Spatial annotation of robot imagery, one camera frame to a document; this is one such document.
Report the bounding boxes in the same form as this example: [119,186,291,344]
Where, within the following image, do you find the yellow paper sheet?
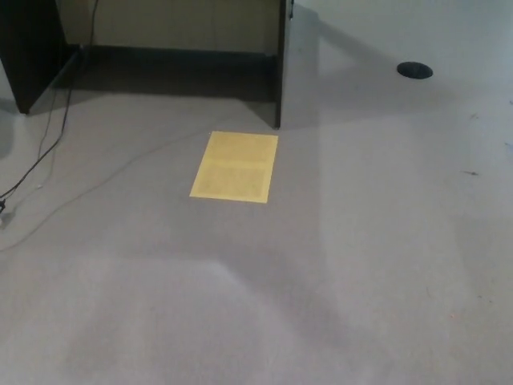
[188,130,280,203]

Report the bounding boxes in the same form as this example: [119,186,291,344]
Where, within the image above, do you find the black round floor cover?
[396,61,434,79]

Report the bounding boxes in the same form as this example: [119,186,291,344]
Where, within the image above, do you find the dark wooden desk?
[0,0,297,130]

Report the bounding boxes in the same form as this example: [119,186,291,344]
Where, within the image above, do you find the grey cable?
[0,128,213,253]

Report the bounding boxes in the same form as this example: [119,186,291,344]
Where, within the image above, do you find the thick black cable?
[0,0,99,200]

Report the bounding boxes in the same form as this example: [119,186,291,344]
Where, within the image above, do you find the thin black cable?
[34,43,86,186]

